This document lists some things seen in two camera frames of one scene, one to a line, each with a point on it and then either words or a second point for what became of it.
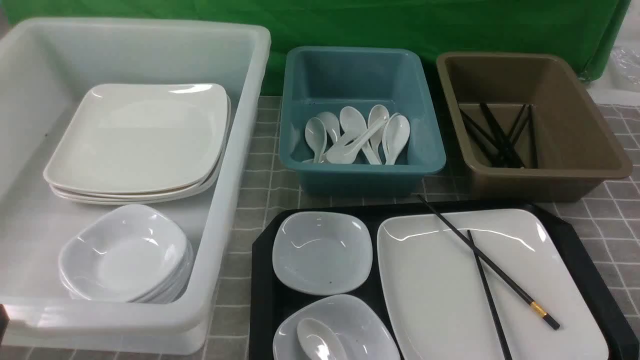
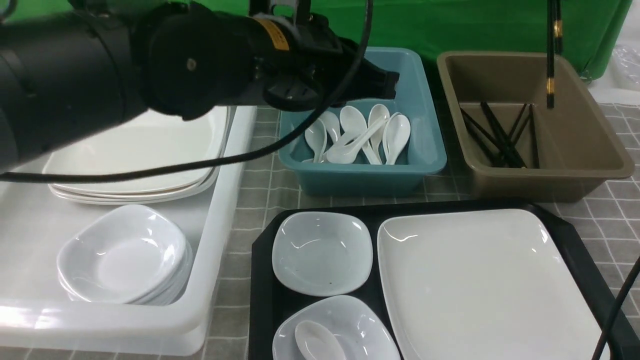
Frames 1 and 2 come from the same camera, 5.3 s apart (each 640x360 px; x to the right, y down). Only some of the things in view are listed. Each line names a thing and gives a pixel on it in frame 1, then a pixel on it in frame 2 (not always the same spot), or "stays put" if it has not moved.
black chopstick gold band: x=532 y=304 -> x=550 y=54
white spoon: x=318 y=341 stays put
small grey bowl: x=321 y=253 stays put
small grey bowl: x=364 y=333 stays put
